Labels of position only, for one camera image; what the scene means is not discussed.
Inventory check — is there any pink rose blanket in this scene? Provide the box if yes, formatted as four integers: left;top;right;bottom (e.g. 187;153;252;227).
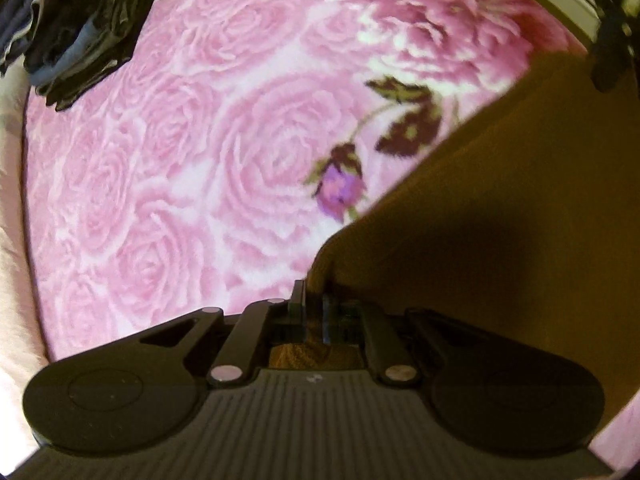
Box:
22;0;640;471

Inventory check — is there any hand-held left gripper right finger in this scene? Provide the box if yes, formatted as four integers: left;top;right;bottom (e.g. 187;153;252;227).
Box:
322;292;478;387

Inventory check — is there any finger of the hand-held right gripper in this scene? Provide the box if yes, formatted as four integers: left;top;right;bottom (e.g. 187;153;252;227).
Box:
589;7;633;93

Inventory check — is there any cream wrinkled bedding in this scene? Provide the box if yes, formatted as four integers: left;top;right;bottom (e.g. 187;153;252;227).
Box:
0;67;51;461

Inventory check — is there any brown knit sweater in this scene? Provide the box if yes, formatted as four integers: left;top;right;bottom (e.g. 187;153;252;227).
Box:
267;47;621;426

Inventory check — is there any blue garment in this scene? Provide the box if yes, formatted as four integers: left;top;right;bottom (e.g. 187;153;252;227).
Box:
0;0;101;92

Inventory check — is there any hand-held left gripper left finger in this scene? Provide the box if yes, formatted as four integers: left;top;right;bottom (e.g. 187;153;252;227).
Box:
140;280;307;388

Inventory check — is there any black garment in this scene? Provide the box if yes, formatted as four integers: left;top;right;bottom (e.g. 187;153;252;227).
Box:
25;0;168;111

